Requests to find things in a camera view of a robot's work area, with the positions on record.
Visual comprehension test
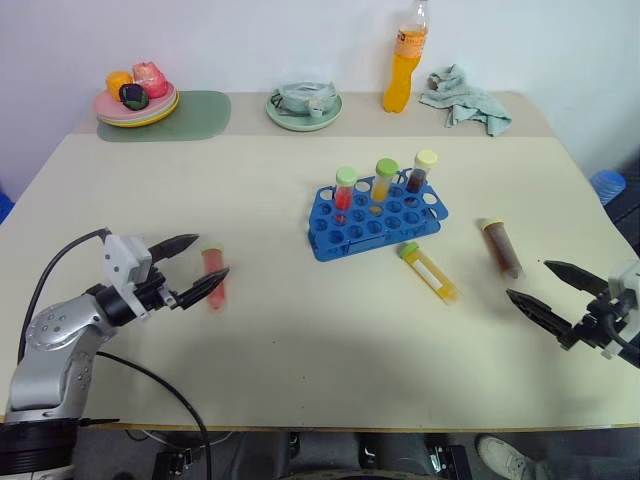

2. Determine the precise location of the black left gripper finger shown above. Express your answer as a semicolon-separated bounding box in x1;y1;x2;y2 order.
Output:
175;267;232;310
149;233;201;263

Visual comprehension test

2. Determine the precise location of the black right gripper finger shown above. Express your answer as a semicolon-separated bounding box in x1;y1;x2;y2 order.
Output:
543;259;610;296
505;288;572;342

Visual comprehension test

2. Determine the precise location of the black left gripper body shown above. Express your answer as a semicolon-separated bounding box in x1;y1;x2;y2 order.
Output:
133;266;180;311

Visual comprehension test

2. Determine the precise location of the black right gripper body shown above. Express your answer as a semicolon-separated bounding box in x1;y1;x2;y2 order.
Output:
558;296;633;352

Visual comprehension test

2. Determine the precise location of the red tube green cap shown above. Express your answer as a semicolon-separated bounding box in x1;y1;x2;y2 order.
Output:
333;167;360;226
200;242;233;314

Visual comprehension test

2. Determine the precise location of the brown tube yellow cap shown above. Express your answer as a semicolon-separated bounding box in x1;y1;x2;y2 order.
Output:
480;217;525;281

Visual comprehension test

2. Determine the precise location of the yellow tube green cap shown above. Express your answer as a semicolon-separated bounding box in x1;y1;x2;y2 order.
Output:
369;158;400;204
397;241;461;306

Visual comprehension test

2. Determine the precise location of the blue test tube rack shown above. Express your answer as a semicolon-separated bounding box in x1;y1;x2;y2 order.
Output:
307;180;450;263

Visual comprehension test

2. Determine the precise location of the dark tube pale yellow cap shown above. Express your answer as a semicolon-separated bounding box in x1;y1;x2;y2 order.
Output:
403;149;440;197

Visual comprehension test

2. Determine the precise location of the dark object beside table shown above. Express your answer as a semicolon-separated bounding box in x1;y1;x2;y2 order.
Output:
603;183;640;254

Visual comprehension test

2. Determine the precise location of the blue ribbed container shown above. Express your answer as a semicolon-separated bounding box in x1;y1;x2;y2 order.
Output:
588;169;628;207

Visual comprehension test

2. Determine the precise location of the yellow plate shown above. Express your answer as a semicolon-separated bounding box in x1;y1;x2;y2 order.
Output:
99;97;181;130

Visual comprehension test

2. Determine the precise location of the green placemat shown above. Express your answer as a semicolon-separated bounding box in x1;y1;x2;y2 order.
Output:
95;89;233;144

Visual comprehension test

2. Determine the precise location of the white shoe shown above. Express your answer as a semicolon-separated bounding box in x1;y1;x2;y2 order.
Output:
474;435;540;480

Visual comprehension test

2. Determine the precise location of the pink plate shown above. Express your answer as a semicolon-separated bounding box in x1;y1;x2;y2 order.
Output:
93;81;178;118

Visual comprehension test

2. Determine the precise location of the dark purple toy fruit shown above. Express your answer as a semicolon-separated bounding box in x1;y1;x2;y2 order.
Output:
117;82;150;111

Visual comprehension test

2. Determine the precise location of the pink toy food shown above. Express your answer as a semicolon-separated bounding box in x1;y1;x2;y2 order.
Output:
131;61;168;100

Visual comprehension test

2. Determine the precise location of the orange toy fruit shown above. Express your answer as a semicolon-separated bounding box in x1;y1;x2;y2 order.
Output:
105;70;135;103

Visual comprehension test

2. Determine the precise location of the blue plastic object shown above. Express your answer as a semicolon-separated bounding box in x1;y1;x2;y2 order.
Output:
0;181;17;227

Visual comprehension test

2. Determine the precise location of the pale green plate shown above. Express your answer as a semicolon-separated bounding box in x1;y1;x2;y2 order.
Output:
264;89;345;133

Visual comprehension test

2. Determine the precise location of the pale grey-green bowl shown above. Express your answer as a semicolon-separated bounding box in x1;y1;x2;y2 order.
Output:
270;80;341;118

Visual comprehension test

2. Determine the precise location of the pale green crumpled cloth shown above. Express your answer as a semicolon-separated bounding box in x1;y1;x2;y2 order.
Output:
418;63;514;138

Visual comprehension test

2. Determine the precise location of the orange soda plastic bottle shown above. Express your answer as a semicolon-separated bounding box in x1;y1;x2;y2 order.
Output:
382;0;432;115

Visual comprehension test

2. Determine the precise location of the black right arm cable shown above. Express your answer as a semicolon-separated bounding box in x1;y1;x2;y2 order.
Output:
607;327;640;370

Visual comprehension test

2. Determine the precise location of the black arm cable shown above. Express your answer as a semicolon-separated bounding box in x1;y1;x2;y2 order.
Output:
17;227;113;364
607;327;640;370
94;351;211;480

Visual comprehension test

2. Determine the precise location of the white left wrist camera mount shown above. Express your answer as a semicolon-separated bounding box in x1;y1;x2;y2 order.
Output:
103;233;153;320

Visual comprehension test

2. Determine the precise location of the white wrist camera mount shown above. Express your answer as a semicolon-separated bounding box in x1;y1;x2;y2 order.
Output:
103;233;153;320
601;259;640;360

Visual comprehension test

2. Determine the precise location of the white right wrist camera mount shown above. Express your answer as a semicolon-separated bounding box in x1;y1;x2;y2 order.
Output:
601;259;640;360

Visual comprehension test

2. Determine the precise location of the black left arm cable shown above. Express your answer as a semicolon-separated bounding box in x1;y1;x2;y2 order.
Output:
94;351;211;480
17;227;113;364

